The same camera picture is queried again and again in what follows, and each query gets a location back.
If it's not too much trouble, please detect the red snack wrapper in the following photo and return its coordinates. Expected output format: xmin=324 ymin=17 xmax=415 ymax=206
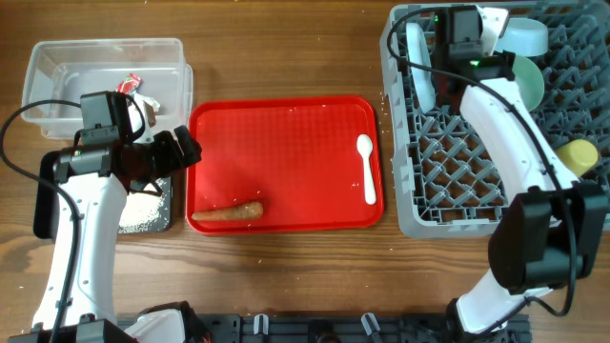
xmin=115 ymin=73 xmax=143 ymax=95

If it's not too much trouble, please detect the black waste tray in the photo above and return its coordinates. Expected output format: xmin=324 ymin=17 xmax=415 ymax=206
xmin=32 ymin=177 xmax=173 ymax=239

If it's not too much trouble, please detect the clear plastic waste bin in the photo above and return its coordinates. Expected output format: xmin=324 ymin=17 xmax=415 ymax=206
xmin=22 ymin=38 xmax=193 ymax=132

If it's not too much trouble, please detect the yellow plastic cup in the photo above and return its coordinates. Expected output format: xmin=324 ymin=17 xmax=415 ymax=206
xmin=556 ymin=139 xmax=600 ymax=177

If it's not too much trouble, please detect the white tissue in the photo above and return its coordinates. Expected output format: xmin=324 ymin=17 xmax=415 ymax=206
xmin=133 ymin=92 xmax=160 ymax=128

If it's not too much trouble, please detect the light blue bowl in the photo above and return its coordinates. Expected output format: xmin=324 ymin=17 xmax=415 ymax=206
xmin=495 ymin=17 xmax=549 ymax=57

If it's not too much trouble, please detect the pile of white rice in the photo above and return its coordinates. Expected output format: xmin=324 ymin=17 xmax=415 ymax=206
xmin=119 ymin=177 xmax=172 ymax=234

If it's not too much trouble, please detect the red plastic tray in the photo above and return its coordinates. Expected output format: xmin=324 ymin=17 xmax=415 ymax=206
xmin=185 ymin=95 xmax=384 ymax=235

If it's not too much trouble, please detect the orange carrot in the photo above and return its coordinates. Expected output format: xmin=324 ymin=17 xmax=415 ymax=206
xmin=191 ymin=201 xmax=264 ymax=221

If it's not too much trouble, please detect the light blue plate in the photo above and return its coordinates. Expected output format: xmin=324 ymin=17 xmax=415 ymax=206
xmin=405 ymin=23 xmax=436 ymax=113

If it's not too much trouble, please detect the white plastic spoon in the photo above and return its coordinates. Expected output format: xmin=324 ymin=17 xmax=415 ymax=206
xmin=356 ymin=134 xmax=376 ymax=205

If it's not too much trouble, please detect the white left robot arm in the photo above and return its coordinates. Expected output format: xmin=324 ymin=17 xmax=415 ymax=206
xmin=4 ymin=91 xmax=213 ymax=342

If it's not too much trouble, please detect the green bowl with rice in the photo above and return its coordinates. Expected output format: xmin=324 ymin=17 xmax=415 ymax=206
xmin=513 ymin=55 xmax=545 ymax=111

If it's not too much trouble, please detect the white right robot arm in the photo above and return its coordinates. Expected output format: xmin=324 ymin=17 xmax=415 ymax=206
xmin=434 ymin=5 xmax=609 ymax=339

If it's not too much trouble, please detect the grey dishwasher rack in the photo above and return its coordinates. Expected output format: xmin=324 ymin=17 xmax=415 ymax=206
xmin=379 ymin=1 xmax=609 ymax=238

